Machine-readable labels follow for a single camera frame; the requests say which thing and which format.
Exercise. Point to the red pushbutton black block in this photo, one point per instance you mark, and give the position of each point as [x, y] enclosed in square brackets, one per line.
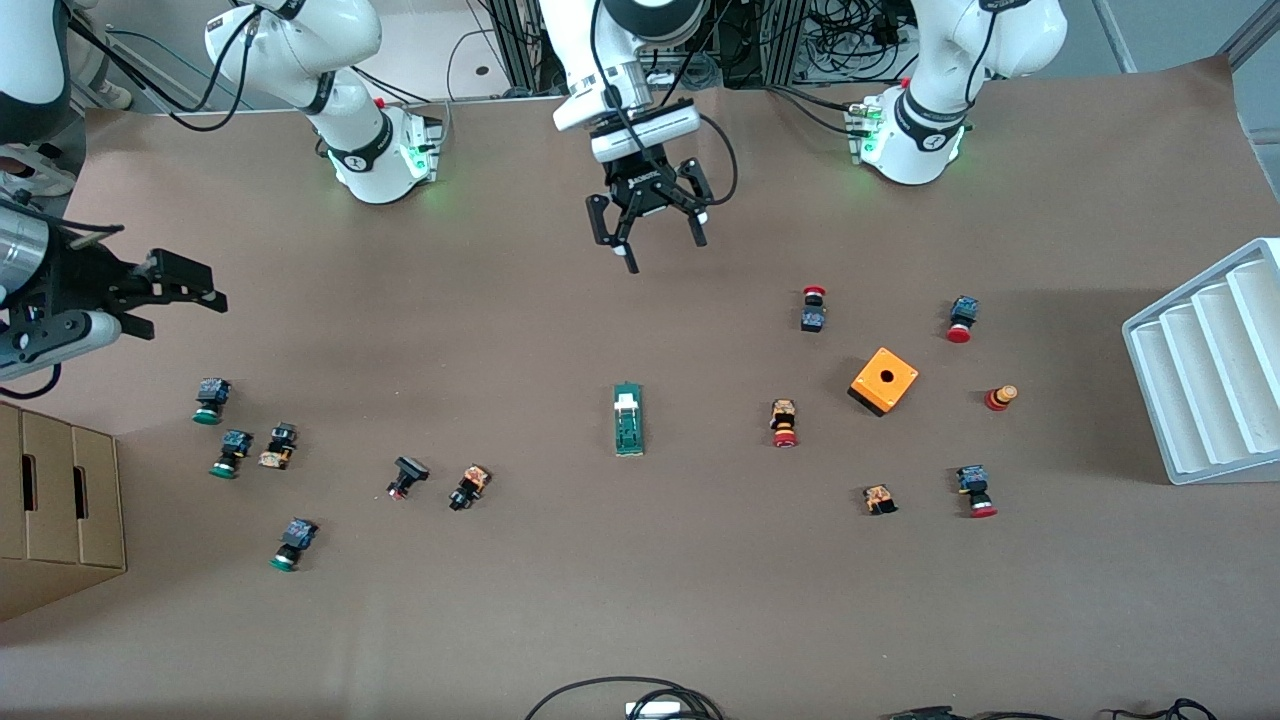
[813, 312]

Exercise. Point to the white stepped plastic tray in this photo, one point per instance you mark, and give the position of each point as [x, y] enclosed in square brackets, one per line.
[1210, 370]

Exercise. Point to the white power adapter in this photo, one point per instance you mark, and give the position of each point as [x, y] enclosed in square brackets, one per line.
[655, 710]

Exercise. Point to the aluminium frame bar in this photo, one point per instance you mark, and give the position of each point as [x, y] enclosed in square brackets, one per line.
[1255, 30]

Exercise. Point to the red button head tan tip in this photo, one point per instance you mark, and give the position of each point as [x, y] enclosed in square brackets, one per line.
[1000, 397]

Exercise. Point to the red mushroom pushbutton blue block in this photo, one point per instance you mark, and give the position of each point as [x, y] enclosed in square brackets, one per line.
[976, 490]
[962, 319]

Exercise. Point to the green mushroom pushbutton switch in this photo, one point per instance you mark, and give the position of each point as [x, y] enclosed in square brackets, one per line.
[211, 400]
[293, 544]
[231, 452]

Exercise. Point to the black selector switch tan block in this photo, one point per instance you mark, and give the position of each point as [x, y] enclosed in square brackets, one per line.
[279, 446]

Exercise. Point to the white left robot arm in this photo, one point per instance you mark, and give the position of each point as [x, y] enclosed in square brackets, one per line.
[930, 130]

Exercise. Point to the white sneaker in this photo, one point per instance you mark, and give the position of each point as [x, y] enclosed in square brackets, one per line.
[45, 180]

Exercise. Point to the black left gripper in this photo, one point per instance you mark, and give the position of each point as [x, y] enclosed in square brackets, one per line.
[643, 190]

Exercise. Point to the red pushbutton orange block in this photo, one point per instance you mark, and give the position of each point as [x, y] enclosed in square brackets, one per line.
[784, 423]

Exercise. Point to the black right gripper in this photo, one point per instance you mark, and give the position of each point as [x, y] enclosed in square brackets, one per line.
[72, 277]

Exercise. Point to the brown cardboard box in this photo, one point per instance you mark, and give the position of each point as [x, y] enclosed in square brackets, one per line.
[60, 510]

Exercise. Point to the orange button enclosure box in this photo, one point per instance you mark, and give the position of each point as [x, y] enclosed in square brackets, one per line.
[884, 380]

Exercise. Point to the black square pushbutton switch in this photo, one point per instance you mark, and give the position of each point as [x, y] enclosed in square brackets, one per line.
[406, 475]

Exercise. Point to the orange black contact block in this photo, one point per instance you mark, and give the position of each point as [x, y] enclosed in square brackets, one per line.
[879, 499]

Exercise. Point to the black selector switch orange block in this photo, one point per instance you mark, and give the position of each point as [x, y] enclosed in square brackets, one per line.
[469, 487]

